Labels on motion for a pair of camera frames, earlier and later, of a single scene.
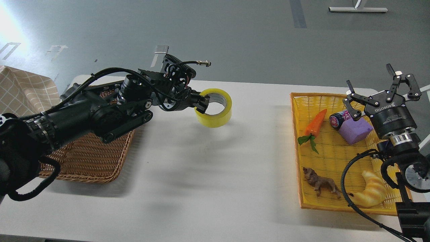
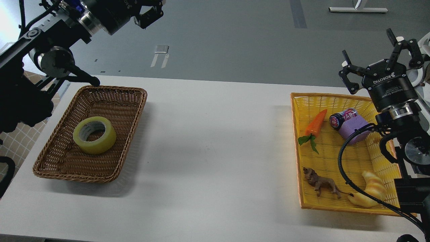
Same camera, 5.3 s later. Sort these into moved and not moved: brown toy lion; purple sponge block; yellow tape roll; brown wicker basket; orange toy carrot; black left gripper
Moved: black left gripper; yellow tape roll
Not moved: brown toy lion; purple sponge block; brown wicker basket; orange toy carrot
